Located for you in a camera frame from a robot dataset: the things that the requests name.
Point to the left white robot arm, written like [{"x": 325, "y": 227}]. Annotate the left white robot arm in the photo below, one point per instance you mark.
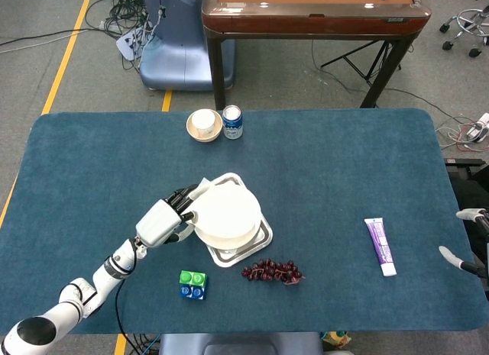
[{"x": 111, "y": 269}]

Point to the blue felt table cloth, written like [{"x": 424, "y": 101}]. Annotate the blue felt table cloth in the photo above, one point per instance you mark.
[{"x": 114, "y": 160}]

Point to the white round plate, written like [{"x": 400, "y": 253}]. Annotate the white round plate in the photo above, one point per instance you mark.
[
  {"x": 229, "y": 245},
  {"x": 229, "y": 210}
]

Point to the black tripod stand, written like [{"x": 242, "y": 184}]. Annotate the black tripod stand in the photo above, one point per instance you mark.
[{"x": 359, "y": 63}]

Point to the square metal tray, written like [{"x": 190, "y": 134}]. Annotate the square metal tray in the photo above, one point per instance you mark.
[{"x": 237, "y": 260}]

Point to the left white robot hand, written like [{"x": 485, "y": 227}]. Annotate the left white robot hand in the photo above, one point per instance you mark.
[{"x": 158, "y": 225}]

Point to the beige bowl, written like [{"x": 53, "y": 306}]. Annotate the beige bowl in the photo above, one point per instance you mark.
[{"x": 202, "y": 137}]

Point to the brown mahjong table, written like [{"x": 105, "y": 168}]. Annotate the brown mahjong table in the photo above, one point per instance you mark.
[{"x": 305, "y": 24}]

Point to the dark red grape bunch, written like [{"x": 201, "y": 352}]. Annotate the dark red grape bunch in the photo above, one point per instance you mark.
[{"x": 271, "y": 272}]

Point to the black chair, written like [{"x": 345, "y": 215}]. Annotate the black chair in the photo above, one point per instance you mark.
[{"x": 473, "y": 187}]

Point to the white paper cup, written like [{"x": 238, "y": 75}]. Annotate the white paper cup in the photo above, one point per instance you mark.
[{"x": 204, "y": 122}]

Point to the white power strip with plugs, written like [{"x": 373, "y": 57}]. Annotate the white power strip with plugs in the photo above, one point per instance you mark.
[{"x": 128, "y": 44}]

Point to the yellow green snack bag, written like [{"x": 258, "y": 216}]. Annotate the yellow green snack bag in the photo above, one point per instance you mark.
[{"x": 336, "y": 339}]

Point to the blue toy brick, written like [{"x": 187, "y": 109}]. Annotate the blue toy brick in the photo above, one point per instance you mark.
[{"x": 192, "y": 292}]

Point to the chrome office chair base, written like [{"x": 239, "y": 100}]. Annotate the chrome office chair base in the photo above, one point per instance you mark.
[{"x": 464, "y": 23}]

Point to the green toy brick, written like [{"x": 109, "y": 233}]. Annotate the green toy brick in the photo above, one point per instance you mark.
[{"x": 193, "y": 278}]

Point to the grey blue robot torso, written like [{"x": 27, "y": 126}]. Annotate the grey blue robot torso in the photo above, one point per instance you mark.
[{"x": 240, "y": 345}]

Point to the purple white toothpaste tube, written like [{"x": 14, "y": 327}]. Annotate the purple white toothpaste tube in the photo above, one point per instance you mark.
[{"x": 380, "y": 244}]

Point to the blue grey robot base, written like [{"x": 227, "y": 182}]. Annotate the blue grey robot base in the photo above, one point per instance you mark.
[{"x": 179, "y": 53}]

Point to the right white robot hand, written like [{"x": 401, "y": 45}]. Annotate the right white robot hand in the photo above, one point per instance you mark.
[{"x": 449, "y": 255}]

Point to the blue white drink can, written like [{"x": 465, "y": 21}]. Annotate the blue white drink can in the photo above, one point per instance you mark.
[{"x": 232, "y": 126}]

